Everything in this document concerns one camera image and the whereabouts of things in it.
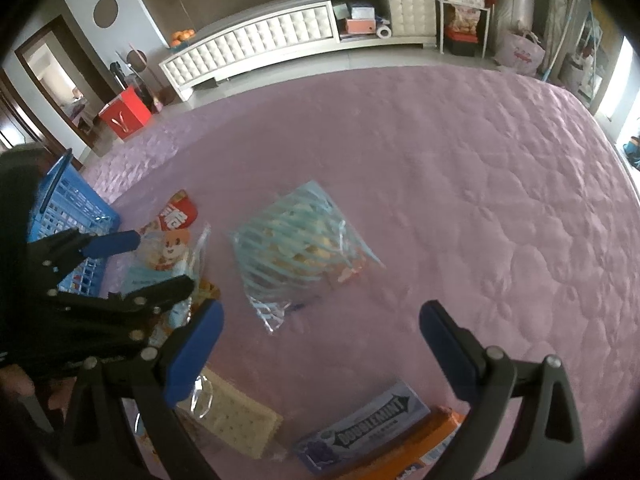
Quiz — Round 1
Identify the blue plastic basket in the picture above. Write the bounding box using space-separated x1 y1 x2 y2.
27 149 122 297

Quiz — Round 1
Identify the white metal rack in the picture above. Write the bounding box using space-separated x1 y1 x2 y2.
435 0 496 58

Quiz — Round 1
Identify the dark wooden door frame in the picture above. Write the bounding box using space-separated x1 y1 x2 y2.
15 15 116 148

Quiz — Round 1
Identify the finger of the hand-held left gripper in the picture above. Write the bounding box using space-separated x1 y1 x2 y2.
45 274 196 358
27 229 142 283

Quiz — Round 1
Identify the pink quilted blanket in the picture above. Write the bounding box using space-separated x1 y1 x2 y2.
80 65 640 480

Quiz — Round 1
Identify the red cartoon snack packet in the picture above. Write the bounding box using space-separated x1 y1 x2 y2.
122 189 213 331

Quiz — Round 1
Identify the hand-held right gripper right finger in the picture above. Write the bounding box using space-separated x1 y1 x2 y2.
418 300 587 480

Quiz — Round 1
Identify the white tufted TV cabinet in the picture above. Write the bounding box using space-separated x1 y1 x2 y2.
159 0 440 103

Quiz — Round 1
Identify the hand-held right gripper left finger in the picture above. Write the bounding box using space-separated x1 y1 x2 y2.
57 299 226 480

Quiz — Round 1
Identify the blue chewing gum packet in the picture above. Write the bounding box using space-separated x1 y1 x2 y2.
292 381 432 473

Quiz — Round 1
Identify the pink box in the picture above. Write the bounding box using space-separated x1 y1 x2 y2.
344 17 378 36

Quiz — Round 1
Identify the clear cracker packet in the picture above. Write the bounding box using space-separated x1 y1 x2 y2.
177 367 285 461

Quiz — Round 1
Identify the red paper bag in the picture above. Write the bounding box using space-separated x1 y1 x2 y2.
98 85 153 141

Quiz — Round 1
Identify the clear blue-striped snack bag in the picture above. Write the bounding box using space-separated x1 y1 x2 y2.
229 180 386 335

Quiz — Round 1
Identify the white shopping bag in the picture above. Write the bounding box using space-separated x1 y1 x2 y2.
497 27 547 78

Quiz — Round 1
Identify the small orange snack packet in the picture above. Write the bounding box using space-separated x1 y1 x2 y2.
192 280 223 311

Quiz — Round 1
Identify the round brown wall disc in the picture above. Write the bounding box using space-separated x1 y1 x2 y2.
94 0 120 28

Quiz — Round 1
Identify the long orange snack packet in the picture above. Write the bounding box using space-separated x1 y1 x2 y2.
340 405 468 480

